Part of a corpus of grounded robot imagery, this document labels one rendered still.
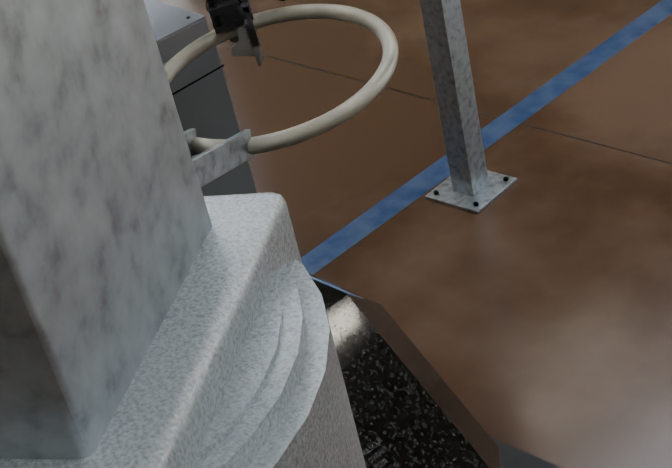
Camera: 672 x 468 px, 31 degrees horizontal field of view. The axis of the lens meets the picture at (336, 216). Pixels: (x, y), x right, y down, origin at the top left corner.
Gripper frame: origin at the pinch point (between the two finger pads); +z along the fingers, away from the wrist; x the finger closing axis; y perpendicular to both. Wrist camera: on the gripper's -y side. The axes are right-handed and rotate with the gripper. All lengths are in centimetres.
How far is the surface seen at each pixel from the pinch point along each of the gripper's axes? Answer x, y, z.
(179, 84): -20.5, 20.0, 11.7
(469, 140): -68, -48, 79
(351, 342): 90, -3, 5
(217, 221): 169, 1, -73
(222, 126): -24.4, 14.3, 27.2
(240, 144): 47.9, 6.5, -8.2
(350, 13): 10.6, -19.4, -8.0
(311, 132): 47.0, -5.6, -6.0
